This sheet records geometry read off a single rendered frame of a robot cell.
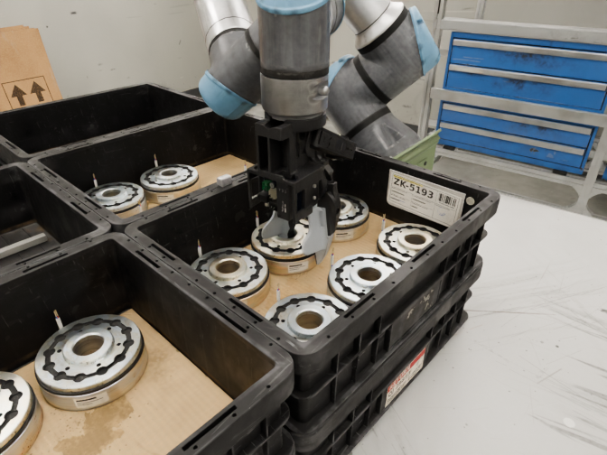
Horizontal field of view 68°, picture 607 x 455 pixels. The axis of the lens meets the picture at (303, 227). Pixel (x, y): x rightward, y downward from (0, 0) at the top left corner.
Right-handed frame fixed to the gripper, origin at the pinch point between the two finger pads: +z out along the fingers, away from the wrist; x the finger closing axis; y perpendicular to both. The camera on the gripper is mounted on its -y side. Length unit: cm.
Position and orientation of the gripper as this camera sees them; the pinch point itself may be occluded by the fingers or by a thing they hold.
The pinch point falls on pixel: (305, 246)
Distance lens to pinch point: 63.5
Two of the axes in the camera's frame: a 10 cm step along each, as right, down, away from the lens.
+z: 0.0, 8.5, 5.3
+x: 8.2, 3.0, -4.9
